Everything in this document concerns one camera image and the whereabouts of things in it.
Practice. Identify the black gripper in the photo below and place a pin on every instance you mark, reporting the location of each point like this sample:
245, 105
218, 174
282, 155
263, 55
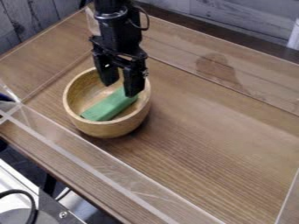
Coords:
117, 48

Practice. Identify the green rectangular block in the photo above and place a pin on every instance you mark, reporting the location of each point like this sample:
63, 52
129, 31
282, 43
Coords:
107, 108

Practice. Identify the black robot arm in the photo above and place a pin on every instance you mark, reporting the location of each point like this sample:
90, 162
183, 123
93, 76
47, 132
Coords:
111, 5

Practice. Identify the brown wooden bowl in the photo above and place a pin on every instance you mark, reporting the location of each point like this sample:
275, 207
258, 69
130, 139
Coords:
85, 91

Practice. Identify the black table leg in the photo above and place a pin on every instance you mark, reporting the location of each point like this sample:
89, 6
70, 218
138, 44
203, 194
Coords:
50, 184

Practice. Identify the clear acrylic front barrier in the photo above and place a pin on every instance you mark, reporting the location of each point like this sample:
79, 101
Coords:
147, 177

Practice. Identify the clear acrylic corner bracket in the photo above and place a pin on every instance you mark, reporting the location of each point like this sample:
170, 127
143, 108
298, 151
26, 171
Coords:
93, 22

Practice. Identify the white post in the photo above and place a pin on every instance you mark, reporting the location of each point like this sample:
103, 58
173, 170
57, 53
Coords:
294, 37

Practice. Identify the grey metal bracket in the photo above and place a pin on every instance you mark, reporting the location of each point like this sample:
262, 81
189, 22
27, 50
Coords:
53, 212

